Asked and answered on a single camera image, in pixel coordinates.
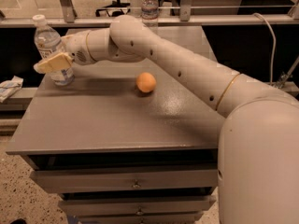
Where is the grey drawer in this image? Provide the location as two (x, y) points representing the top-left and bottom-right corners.
(74, 212), (203, 224)
(30, 165), (218, 193)
(59, 196), (216, 217)

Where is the bottom grey drawer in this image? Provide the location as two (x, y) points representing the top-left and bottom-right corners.
(74, 212), (203, 224)

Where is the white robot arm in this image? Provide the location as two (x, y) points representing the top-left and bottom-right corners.
(35, 15), (299, 224)

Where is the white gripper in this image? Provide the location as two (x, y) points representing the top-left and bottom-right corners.
(34, 30), (95, 74)

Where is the black office chair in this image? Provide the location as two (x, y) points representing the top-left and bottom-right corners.
(95, 0), (130, 17)

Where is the top grey drawer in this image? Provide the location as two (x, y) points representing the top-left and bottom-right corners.
(30, 165), (218, 193)

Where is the orange ball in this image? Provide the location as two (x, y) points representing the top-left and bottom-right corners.
(136, 73), (156, 93)

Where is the middle grey drawer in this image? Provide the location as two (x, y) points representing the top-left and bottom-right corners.
(59, 196), (216, 217)

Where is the white cable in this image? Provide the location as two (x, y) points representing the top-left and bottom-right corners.
(252, 12), (278, 85)

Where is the grey metal railing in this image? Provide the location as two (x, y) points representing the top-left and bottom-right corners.
(0, 0), (299, 27)

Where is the blue label plastic water bottle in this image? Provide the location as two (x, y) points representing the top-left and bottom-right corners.
(33, 15), (74, 86)

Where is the crumpled white cloth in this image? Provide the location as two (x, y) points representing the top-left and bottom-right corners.
(0, 76), (23, 103)

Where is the clear plastic water bottle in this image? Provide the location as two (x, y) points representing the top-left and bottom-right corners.
(141, 0), (159, 28)

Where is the grey drawer cabinet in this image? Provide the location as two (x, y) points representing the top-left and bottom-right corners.
(6, 26), (227, 224)

